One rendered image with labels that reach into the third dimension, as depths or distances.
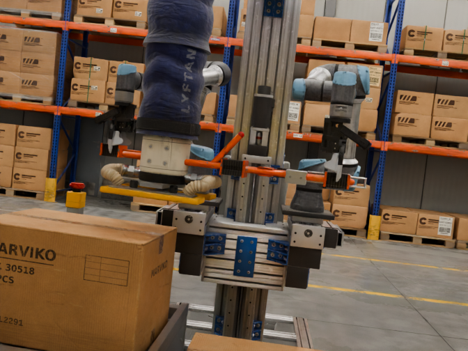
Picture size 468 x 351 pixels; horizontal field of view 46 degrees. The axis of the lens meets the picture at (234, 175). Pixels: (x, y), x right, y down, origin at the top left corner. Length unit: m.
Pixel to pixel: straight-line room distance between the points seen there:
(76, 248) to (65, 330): 0.27
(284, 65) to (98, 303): 1.37
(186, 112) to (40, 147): 8.01
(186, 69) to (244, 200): 0.84
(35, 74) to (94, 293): 8.13
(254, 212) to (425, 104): 7.10
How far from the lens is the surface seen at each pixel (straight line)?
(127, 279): 1.80
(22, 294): 1.97
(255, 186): 2.50
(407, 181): 10.67
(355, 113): 2.34
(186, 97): 1.86
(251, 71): 2.58
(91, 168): 10.78
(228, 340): 2.18
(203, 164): 1.87
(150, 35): 1.91
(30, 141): 9.84
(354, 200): 9.18
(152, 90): 1.87
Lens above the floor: 1.29
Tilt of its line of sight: 3 degrees down
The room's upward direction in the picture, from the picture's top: 6 degrees clockwise
